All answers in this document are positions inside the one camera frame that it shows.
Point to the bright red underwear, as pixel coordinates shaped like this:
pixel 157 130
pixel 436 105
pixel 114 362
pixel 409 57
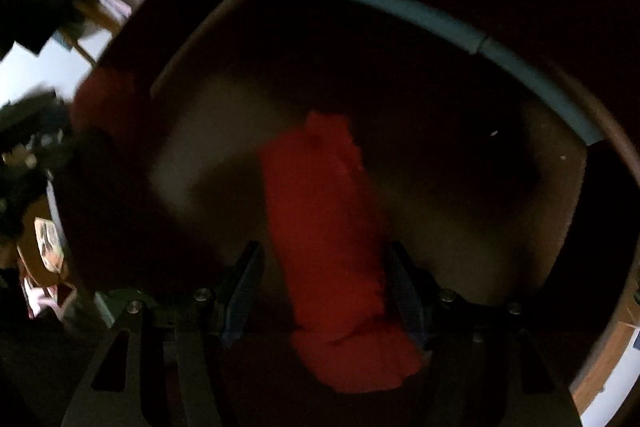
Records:
pixel 325 227

